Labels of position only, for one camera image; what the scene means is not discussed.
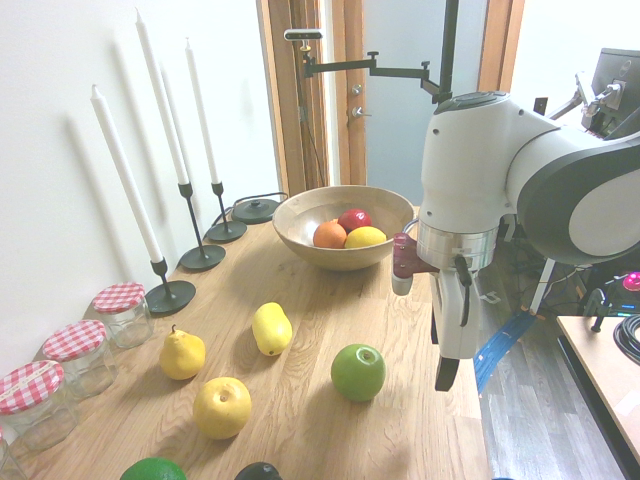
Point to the black wall outlet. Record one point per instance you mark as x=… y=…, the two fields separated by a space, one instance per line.
x=540 y=106

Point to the red apple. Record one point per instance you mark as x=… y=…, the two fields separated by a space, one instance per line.
x=355 y=219

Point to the green apple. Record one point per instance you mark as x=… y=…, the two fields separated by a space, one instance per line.
x=358 y=374

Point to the black medium candle holder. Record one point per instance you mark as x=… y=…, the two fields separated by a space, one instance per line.
x=227 y=232

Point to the black table clamp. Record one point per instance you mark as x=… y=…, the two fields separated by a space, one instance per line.
x=598 y=310

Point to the orange fruit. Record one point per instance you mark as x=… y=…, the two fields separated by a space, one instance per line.
x=329 y=235

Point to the silver door lock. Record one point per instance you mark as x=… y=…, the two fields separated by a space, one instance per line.
x=356 y=89

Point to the long white candle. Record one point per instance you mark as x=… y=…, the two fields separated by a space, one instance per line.
x=127 y=175

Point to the dark green fruit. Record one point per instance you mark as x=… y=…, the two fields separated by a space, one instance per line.
x=152 y=471

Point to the yellow apple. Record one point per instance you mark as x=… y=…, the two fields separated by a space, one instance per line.
x=221 y=409

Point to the glass jar checked lid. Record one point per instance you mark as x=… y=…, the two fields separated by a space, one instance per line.
x=122 y=315
x=35 y=405
x=80 y=357

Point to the black tall candle holder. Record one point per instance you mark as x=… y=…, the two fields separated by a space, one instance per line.
x=201 y=259

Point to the blue floor tape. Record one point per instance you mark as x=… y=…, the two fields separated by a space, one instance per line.
x=500 y=350

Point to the grey exterior camera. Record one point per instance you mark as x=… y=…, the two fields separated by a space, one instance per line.
x=304 y=35

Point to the black mounting pole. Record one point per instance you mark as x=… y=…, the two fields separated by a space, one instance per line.
x=449 y=45

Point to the wooden bowl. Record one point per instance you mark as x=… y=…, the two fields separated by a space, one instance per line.
x=345 y=257

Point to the maroon grey wrist camera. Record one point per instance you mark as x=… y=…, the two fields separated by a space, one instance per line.
x=402 y=260

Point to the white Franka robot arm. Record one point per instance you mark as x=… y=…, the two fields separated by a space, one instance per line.
x=470 y=165

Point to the wooden door frame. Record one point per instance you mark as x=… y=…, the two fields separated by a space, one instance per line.
x=280 y=100

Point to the black computer monitor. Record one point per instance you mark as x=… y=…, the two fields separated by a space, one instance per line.
x=622 y=65

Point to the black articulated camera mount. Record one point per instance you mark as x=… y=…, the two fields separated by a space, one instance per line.
x=395 y=72

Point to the black low candle holder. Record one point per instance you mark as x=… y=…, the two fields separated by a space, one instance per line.
x=170 y=297

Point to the short white candle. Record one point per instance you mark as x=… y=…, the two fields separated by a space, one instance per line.
x=202 y=112

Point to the pink emergency stop button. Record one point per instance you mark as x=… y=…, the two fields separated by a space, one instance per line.
x=632 y=281

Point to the tallest white candle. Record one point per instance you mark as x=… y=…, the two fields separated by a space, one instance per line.
x=162 y=97

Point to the yellow pear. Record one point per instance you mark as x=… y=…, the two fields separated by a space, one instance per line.
x=182 y=355

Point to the wooden framed glass door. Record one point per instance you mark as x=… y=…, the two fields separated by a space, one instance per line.
x=395 y=145

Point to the light wooden side table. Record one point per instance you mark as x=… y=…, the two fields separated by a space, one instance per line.
x=605 y=365

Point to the black round base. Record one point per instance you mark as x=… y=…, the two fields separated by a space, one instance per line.
x=256 y=211

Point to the yellow oblong fruit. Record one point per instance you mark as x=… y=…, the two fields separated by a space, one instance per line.
x=271 y=330

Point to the black glossy object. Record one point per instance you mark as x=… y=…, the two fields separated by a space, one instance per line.
x=259 y=472

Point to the yellow lemon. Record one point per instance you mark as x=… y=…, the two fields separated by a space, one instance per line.
x=365 y=238

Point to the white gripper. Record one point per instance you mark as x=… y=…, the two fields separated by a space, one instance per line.
x=452 y=320

